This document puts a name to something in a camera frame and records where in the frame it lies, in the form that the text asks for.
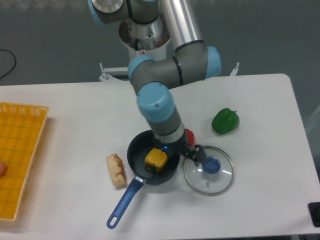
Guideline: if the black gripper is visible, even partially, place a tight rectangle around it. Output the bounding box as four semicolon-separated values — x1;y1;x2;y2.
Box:
152;134;207;167

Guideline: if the glass pot lid blue knob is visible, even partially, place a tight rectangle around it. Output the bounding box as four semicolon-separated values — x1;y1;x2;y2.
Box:
183;146;235;197

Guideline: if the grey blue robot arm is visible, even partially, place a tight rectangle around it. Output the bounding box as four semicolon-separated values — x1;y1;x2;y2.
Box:
88;0;222;165

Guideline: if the red bell pepper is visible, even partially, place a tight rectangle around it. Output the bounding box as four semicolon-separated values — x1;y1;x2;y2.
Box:
185;128;195;147

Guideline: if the yellow bell pepper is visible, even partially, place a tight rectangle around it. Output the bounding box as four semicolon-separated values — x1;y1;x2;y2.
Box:
144;148;168;174

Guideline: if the green bell pepper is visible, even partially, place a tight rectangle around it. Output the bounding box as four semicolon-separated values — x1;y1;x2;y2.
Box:
211;108;240;135

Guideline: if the toy bread slice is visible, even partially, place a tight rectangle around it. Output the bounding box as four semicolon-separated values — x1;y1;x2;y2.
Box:
106;153;127;188

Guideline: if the black device at table edge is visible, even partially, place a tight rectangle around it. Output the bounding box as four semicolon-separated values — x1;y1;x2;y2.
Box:
308;202;320;228

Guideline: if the yellow woven basket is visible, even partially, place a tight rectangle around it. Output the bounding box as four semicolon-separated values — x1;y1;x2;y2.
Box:
0;102;49;222

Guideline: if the dark pot with blue handle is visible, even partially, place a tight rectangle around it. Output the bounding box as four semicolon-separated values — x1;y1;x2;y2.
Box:
106;130;181;229

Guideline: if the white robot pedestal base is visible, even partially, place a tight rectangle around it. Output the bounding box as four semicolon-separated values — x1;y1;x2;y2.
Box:
98;17;240;83

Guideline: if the black cable on floor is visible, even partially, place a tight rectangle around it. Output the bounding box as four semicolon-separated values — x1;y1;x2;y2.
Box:
0;48;17;80

